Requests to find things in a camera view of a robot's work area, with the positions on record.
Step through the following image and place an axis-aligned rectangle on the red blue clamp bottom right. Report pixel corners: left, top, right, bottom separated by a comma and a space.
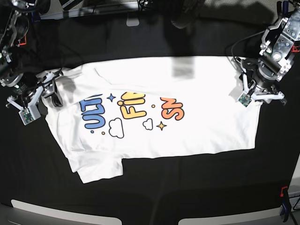
279, 186, 292, 223

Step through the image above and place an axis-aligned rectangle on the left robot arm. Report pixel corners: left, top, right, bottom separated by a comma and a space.
233, 1, 300, 107

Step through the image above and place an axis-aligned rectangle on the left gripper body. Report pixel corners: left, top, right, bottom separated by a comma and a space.
240, 70, 286, 105

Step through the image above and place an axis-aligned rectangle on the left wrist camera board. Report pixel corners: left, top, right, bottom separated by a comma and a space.
238, 92, 252, 107

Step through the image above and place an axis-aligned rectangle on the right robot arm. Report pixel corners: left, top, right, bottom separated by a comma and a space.
0, 0, 63, 111

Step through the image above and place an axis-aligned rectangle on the white printed t-shirt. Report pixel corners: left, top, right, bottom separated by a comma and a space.
43, 56, 261, 183

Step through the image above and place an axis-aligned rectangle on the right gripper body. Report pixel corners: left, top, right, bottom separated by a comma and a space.
6, 70, 63, 110

